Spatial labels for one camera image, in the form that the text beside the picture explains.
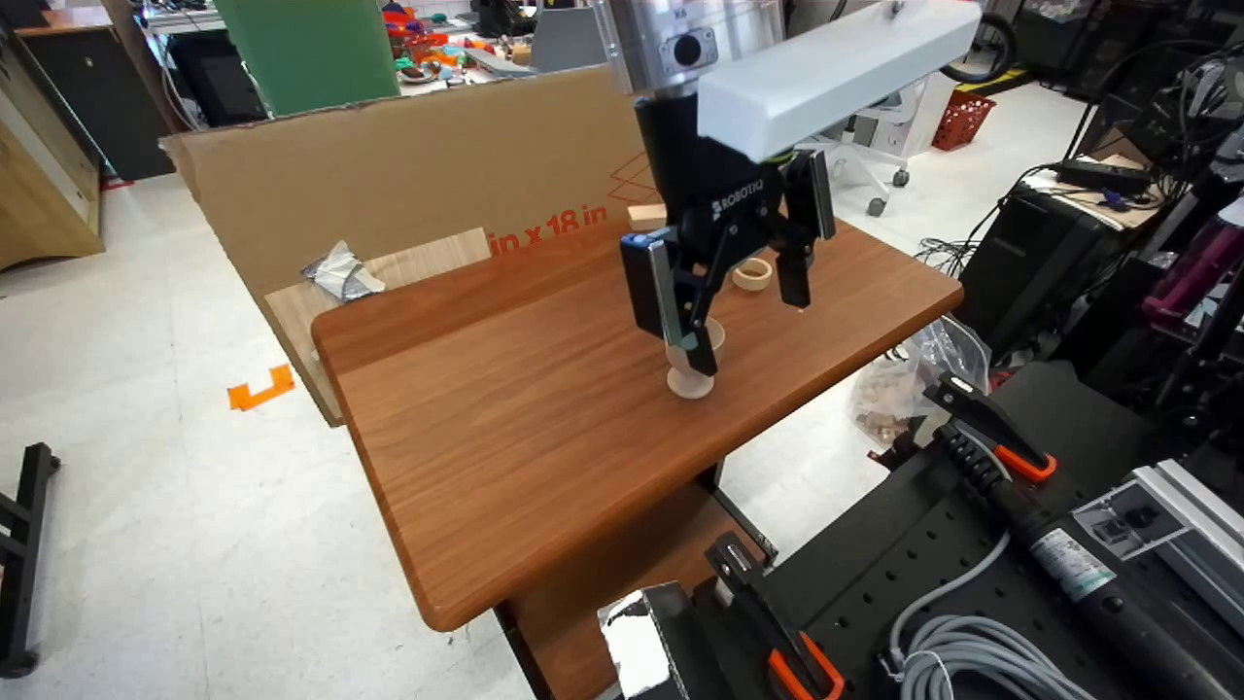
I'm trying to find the magenta object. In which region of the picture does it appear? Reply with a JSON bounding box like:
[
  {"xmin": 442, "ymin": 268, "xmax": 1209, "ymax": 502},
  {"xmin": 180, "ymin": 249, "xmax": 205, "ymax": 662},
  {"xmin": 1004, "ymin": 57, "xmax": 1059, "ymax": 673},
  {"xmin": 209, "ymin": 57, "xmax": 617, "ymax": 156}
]
[{"xmin": 1139, "ymin": 219, "xmax": 1244, "ymax": 327}]

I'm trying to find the crumpled white paper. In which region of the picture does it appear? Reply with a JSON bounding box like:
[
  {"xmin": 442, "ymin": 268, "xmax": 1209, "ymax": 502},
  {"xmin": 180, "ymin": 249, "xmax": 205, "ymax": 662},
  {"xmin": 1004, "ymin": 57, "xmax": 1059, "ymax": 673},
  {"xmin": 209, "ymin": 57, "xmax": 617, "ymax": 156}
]
[{"xmin": 302, "ymin": 237, "xmax": 390, "ymax": 307}]

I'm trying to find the white cart with casters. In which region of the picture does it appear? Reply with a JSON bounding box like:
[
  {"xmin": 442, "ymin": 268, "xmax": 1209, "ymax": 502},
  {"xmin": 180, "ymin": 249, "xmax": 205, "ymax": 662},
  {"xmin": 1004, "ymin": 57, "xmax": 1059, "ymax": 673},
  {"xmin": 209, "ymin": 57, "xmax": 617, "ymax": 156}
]
[{"xmin": 830, "ymin": 78, "xmax": 964, "ymax": 222}]

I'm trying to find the table underframe wooden shelf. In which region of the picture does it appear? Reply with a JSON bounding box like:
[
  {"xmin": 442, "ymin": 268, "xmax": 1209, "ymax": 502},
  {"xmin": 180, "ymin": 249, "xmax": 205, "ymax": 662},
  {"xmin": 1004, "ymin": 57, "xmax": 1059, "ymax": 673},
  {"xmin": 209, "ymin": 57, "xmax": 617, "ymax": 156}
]
[{"xmin": 498, "ymin": 480, "xmax": 782, "ymax": 700}]

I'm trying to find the printed label sheet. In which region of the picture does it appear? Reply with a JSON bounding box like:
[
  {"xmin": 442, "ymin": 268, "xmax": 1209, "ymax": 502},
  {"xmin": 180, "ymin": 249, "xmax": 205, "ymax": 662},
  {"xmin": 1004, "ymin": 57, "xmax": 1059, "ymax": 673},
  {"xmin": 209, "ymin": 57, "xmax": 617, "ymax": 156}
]
[{"xmin": 1069, "ymin": 482, "xmax": 1190, "ymax": 565}]

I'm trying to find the shiny chrome metal piece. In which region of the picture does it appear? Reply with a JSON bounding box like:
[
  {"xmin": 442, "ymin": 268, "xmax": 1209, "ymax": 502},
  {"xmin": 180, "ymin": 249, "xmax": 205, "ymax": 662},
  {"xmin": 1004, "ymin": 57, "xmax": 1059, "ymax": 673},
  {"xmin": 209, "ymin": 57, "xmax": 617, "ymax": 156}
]
[{"xmin": 595, "ymin": 589, "xmax": 692, "ymax": 700}]

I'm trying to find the clear plastic bag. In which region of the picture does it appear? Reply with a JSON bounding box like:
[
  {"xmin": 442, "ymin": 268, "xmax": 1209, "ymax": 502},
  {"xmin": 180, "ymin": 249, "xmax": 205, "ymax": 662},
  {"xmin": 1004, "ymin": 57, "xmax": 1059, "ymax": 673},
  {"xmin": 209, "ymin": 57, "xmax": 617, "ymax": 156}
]
[{"xmin": 852, "ymin": 316, "xmax": 995, "ymax": 459}]

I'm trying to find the colourful toy pile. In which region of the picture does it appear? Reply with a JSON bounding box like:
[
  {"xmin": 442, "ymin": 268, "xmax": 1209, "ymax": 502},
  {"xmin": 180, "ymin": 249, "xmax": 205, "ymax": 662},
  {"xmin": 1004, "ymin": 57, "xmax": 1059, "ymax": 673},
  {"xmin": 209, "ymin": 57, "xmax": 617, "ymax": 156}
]
[{"xmin": 382, "ymin": 0, "xmax": 538, "ymax": 95}]

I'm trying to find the black ribbed tube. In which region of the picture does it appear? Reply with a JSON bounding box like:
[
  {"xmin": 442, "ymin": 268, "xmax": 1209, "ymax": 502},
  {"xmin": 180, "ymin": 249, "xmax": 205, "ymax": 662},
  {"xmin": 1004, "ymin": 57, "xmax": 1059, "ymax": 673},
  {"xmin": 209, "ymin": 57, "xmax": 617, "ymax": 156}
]
[{"xmin": 938, "ymin": 423, "xmax": 1235, "ymax": 700}]

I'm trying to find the silver aluminium rail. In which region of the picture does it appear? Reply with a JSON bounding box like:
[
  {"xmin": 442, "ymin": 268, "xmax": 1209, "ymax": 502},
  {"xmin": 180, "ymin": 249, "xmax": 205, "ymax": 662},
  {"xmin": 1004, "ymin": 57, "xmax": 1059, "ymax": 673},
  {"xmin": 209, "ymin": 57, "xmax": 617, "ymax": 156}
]
[{"xmin": 1133, "ymin": 456, "xmax": 1244, "ymax": 643}]

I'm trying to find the light wooden cabinet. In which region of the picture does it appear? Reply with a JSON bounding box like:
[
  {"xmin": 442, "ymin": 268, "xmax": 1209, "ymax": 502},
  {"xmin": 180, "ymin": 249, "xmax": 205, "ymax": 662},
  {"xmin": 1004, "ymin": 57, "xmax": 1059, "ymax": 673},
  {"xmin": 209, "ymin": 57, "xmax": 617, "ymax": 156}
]
[{"xmin": 0, "ymin": 30, "xmax": 108, "ymax": 276}]

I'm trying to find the green board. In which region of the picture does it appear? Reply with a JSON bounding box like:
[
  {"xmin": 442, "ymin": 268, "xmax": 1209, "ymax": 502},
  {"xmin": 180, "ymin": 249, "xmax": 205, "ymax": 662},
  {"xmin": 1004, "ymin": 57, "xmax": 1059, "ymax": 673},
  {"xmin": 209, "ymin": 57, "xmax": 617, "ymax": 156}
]
[{"xmin": 209, "ymin": 0, "xmax": 403, "ymax": 122}]

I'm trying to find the orange floor tape marker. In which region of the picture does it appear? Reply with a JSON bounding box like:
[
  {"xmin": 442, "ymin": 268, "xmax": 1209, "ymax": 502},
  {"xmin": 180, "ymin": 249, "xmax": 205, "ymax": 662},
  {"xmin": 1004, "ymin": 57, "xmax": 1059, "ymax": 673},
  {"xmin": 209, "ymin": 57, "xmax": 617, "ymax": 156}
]
[{"xmin": 227, "ymin": 363, "xmax": 300, "ymax": 417}]

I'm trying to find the large cardboard sheet red print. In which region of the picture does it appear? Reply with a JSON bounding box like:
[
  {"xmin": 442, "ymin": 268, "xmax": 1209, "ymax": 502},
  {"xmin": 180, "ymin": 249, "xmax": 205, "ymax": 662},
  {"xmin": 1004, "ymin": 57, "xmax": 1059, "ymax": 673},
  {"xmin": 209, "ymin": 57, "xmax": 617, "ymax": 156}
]
[{"xmin": 160, "ymin": 62, "xmax": 670, "ymax": 303}]

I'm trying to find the black clamp orange handle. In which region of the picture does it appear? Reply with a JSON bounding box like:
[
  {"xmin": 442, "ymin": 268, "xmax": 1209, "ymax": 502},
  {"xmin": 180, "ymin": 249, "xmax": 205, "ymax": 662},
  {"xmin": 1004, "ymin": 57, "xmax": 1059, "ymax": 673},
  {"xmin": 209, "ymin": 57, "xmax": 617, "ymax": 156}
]
[
  {"xmin": 922, "ymin": 373, "xmax": 1061, "ymax": 490},
  {"xmin": 704, "ymin": 534, "xmax": 846, "ymax": 700}
]

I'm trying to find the black equipment rack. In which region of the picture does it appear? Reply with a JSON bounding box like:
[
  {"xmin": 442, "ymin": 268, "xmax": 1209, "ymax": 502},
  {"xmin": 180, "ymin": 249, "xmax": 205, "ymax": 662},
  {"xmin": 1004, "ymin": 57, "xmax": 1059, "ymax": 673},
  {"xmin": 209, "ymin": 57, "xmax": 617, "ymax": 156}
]
[{"xmin": 1069, "ymin": 34, "xmax": 1244, "ymax": 452}]

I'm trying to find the black floor stand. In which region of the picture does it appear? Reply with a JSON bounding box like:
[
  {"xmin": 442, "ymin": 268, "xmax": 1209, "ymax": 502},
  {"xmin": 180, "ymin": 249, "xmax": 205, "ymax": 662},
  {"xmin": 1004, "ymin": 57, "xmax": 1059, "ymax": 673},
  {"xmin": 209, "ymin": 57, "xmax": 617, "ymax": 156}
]
[{"xmin": 0, "ymin": 441, "xmax": 68, "ymax": 681}]

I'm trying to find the wooden ring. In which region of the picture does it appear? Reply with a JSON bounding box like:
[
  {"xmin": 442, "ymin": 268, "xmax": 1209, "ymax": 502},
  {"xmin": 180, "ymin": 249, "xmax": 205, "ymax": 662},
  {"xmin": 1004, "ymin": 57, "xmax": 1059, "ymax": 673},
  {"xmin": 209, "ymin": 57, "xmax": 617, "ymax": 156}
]
[{"xmin": 727, "ymin": 253, "xmax": 779, "ymax": 296}]

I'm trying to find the black side cabinet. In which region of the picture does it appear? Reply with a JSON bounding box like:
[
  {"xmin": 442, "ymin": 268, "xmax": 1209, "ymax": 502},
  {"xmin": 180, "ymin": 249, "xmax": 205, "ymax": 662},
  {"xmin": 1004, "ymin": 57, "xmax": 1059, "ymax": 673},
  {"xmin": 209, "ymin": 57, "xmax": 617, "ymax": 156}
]
[{"xmin": 951, "ymin": 156, "xmax": 1170, "ymax": 356}]

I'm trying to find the dark cabinet brown top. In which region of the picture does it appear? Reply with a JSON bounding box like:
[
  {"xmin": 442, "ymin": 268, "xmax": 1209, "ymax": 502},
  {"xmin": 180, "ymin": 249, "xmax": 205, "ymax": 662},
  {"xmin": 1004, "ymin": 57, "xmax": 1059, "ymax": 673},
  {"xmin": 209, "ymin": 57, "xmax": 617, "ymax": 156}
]
[{"xmin": 13, "ymin": 0, "xmax": 180, "ymax": 185}]

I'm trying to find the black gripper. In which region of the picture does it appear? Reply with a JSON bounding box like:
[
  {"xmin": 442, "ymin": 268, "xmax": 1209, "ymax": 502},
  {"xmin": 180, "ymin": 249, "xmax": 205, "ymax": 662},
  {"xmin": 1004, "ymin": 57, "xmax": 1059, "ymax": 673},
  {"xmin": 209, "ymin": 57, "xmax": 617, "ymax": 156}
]
[{"xmin": 617, "ymin": 84, "xmax": 841, "ymax": 381}]

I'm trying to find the red basket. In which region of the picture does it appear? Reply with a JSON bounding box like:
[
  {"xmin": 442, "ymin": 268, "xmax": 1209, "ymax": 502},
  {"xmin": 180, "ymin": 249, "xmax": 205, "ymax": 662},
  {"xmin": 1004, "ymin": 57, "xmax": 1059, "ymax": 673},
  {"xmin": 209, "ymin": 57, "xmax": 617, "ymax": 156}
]
[{"xmin": 928, "ymin": 84, "xmax": 998, "ymax": 156}]

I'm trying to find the grey cable coil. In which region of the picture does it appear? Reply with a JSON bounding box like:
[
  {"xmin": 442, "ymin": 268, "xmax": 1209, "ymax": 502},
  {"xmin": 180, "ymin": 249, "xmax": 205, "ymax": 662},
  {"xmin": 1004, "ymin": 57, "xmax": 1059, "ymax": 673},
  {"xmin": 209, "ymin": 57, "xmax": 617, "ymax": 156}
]
[{"xmin": 887, "ymin": 534, "xmax": 1104, "ymax": 700}]

